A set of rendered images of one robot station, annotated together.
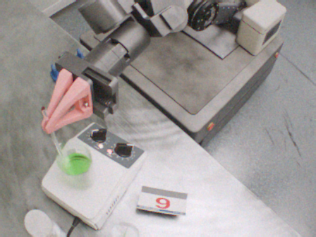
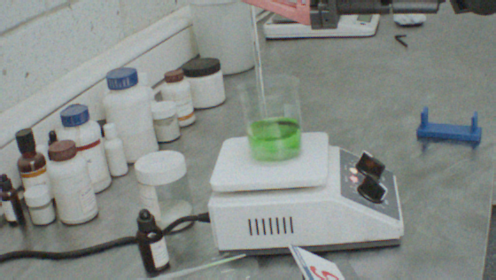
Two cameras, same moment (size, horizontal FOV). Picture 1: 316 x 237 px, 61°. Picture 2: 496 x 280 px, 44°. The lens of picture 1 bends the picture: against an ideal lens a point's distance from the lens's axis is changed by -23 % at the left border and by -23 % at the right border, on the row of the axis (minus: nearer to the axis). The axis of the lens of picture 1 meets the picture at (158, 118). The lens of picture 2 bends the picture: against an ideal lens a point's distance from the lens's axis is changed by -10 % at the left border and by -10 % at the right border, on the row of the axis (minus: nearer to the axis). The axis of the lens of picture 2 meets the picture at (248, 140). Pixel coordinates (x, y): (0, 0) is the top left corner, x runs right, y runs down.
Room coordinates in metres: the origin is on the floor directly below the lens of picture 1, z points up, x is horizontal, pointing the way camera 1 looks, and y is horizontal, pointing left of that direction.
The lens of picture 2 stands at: (0.01, -0.53, 1.14)
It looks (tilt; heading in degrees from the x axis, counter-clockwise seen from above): 23 degrees down; 77
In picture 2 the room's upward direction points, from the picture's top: 8 degrees counter-clockwise
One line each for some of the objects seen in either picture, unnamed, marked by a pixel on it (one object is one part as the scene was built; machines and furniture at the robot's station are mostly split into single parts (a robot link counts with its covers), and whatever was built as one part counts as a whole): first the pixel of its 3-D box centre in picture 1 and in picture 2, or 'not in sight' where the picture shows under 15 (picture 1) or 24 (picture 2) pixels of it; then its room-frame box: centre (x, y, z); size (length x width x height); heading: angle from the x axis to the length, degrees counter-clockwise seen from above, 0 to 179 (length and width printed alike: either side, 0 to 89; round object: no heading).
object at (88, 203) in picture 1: (80, 178); (272, 159); (0.18, 0.12, 0.83); 0.12 x 0.12 x 0.01; 68
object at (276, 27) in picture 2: not in sight; (323, 19); (0.56, 0.94, 0.77); 0.26 x 0.19 x 0.05; 149
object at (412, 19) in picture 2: not in sight; (409, 17); (0.76, 0.86, 0.77); 0.08 x 0.08 x 0.04; 59
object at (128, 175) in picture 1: (89, 176); (299, 194); (0.20, 0.11, 0.79); 0.22 x 0.13 x 0.08; 158
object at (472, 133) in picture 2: (67, 63); (449, 123); (0.48, 0.24, 0.77); 0.10 x 0.03 x 0.04; 137
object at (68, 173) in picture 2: not in sight; (70, 181); (-0.05, 0.26, 0.80); 0.06 x 0.06 x 0.10
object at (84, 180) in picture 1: (77, 168); (273, 122); (0.18, 0.12, 0.88); 0.07 x 0.06 x 0.08; 73
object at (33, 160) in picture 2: not in sight; (32, 168); (-0.10, 0.32, 0.80); 0.04 x 0.04 x 0.11
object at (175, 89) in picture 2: not in sight; (177, 97); (0.14, 0.51, 0.79); 0.05 x 0.05 x 0.09
